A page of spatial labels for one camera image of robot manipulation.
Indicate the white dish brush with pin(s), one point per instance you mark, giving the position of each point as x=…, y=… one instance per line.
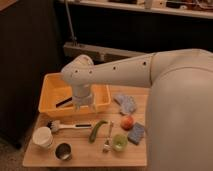
x=56, y=125

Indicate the grey metal rail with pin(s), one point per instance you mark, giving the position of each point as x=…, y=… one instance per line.
x=97, y=53

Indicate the white paper cup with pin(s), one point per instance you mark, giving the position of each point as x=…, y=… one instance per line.
x=42, y=137

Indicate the wooden table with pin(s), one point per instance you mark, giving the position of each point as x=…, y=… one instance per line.
x=85, y=154

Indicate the blue grey cloth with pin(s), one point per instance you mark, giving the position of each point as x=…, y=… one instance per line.
x=127, y=104

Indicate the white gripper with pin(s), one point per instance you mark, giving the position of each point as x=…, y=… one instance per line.
x=82, y=95

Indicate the green plastic cup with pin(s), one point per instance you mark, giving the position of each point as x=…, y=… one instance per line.
x=119, y=142

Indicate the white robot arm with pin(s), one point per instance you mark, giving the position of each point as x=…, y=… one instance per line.
x=179, y=112

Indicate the green pepper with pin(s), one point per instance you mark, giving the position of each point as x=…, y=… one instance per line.
x=94, y=132

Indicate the blue sponge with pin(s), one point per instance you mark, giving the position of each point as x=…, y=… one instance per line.
x=136, y=134

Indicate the metal fork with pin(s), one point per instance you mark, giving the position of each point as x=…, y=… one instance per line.
x=106, y=146

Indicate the small metal cup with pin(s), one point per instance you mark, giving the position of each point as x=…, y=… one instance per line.
x=63, y=151

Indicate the red apple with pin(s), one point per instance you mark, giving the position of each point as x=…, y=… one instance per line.
x=127, y=122

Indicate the yellow plastic bin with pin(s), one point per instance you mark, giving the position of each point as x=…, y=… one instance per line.
x=55, y=90

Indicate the black and tan scraper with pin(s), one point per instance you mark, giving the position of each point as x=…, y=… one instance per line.
x=64, y=102

